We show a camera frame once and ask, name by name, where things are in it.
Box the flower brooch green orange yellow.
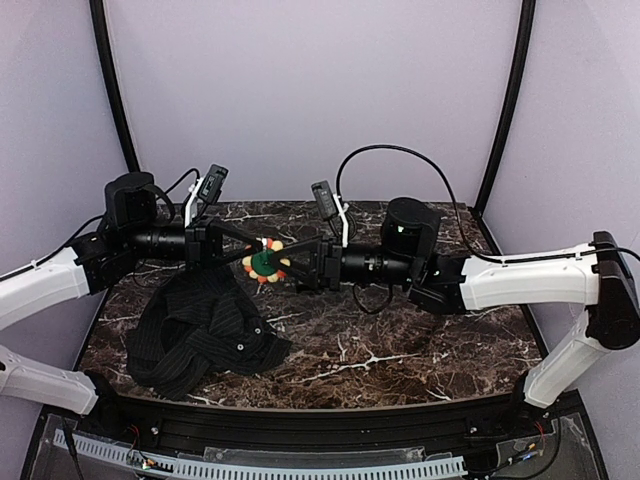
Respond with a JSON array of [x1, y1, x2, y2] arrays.
[[241, 238, 286, 284]]

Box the black pinstriped shirt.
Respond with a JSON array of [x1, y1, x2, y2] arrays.
[[125, 266, 292, 401]]

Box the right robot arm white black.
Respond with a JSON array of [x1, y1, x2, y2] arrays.
[[268, 197, 639, 411]]

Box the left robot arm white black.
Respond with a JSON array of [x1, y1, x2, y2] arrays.
[[1, 172, 288, 400]]

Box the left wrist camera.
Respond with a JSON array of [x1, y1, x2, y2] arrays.
[[183, 164, 228, 227]]

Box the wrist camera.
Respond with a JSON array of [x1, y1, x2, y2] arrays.
[[183, 164, 228, 227], [311, 180, 349, 248]]

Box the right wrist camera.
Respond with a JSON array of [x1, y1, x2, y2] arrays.
[[311, 180, 349, 248]]

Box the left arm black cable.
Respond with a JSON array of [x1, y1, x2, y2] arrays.
[[24, 167, 201, 266]]

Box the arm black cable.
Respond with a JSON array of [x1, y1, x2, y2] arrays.
[[24, 167, 201, 266], [335, 144, 640, 261]]

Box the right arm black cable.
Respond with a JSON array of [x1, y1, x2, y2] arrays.
[[335, 144, 640, 261]]

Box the white slotted cable duct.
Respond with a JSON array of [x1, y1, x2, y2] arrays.
[[72, 433, 468, 480]]

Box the left black frame post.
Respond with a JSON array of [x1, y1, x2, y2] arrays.
[[88, 0, 142, 173]]

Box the black frame post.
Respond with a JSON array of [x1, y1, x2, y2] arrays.
[[474, 0, 537, 217], [88, 0, 142, 173]]

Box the right black frame post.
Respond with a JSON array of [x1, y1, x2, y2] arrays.
[[474, 0, 537, 217]]

